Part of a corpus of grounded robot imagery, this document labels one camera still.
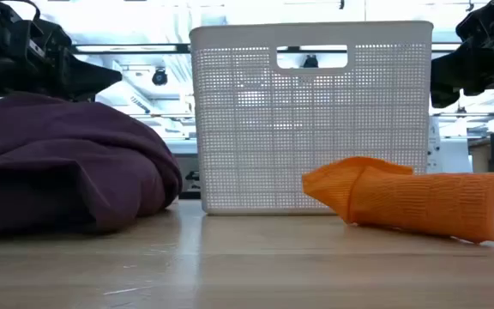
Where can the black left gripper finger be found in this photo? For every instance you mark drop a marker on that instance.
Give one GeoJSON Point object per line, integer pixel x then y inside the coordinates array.
{"type": "Point", "coordinates": [92, 81]}

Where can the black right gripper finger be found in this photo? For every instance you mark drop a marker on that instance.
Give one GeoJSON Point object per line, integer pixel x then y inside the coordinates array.
{"type": "Point", "coordinates": [453, 77]}

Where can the dark purple garment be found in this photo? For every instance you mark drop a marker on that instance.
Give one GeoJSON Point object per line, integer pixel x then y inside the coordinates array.
{"type": "Point", "coordinates": [58, 163]}

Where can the orange bandage roll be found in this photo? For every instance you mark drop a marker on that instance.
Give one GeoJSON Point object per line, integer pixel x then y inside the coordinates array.
{"type": "Point", "coordinates": [423, 201]}

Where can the white perforated plastic basket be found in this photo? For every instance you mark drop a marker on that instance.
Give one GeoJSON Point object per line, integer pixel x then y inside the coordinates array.
{"type": "Point", "coordinates": [247, 129]}

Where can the white machine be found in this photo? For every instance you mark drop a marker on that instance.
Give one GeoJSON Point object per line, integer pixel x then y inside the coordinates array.
{"type": "Point", "coordinates": [448, 150]}

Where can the small black device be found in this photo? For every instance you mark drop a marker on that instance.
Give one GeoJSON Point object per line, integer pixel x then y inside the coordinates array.
{"type": "Point", "coordinates": [310, 62]}

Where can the round black camera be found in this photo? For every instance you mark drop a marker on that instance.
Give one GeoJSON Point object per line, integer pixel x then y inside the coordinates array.
{"type": "Point", "coordinates": [159, 77]}

